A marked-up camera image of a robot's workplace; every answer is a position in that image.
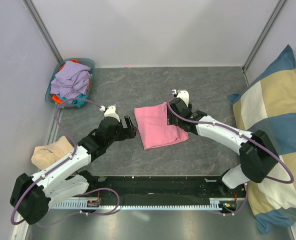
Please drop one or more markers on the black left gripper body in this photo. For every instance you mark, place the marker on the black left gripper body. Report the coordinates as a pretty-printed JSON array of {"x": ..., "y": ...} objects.
[{"x": 121, "y": 133}]

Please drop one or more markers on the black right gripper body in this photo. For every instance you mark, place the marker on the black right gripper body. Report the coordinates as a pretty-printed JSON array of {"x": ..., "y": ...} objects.
[{"x": 172, "y": 120}]

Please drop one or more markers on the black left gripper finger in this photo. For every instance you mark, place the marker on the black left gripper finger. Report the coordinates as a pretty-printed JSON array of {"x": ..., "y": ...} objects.
[
  {"x": 130, "y": 132},
  {"x": 128, "y": 121}
]

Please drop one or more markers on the pink t shirt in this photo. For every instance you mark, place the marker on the pink t shirt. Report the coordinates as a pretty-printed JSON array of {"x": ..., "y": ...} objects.
[{"x": 154, "y": 129}]

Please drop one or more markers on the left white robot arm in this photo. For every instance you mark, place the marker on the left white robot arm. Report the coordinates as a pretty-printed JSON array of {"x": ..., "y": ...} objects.
[{"x": 32, "y": 196}]

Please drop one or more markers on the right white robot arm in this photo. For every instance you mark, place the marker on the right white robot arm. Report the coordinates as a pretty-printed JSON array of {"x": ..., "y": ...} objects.
[{"x": 255, "y": 163}]

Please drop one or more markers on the teal t shirt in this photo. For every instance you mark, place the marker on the teal t shirt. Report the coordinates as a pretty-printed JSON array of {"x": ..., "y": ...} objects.
[{"x": 78, "y": 100}]

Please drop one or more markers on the teal plastic laundry basket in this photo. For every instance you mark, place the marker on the teal plastic laundry basket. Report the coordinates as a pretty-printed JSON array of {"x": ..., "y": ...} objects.
[{"x": 70, "y": 78}]

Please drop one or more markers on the orange t shirt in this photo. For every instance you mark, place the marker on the orange t shirt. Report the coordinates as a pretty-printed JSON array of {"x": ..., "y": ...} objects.
[{"x": 58, "y": 100}]

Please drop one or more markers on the lilac t shirt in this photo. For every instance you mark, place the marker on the lilac t shirt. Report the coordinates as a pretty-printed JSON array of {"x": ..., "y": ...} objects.
[{"x": 70, "y": 80}]

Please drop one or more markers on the beige cloth bag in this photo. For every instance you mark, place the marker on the beige cloth bag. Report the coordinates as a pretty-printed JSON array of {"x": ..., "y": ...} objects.
[{"x": 46, "y": 155}]

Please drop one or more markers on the blue cream checked pillow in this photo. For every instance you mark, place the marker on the blue cream checked pillow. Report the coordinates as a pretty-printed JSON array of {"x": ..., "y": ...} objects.
[{"x": 269, "y": 104}]

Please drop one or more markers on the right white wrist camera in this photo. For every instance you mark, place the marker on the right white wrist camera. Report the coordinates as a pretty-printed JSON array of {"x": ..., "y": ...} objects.
[{"x": 182, "y": 94}]

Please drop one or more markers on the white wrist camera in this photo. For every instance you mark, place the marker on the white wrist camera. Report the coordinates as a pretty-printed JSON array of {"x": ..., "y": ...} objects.
[
  {"x": 110, "y": 111},
  {"x": 182, "y": 94}
]

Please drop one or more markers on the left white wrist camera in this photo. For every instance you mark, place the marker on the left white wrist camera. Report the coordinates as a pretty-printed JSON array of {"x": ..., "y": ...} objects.
[{"x": 110, "y": 111}]

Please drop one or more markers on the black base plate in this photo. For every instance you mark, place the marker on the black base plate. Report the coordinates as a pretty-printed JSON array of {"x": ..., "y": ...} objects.
[{"x": 157, "y": 191}]

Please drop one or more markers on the light blue cable duct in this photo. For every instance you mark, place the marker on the light blue cable duct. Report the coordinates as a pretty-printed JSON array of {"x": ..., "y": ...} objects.
[{"x": 84, "y": 204}]

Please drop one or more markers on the left aluminium frame post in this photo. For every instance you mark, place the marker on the left aluminium frame post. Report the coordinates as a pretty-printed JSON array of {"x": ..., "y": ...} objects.
[{"x": 42, "y": 28}]

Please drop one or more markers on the aluminium frame post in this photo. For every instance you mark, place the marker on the aluminium frame post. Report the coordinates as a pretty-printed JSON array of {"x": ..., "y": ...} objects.
[
  {"x": 42, "y": 28},
  {"x": 264, "y": 33}
]

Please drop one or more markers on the right aluminium frame post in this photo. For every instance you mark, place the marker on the right aluminium frame post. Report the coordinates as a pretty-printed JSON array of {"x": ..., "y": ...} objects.
[{"x": 264, "y": 33}]

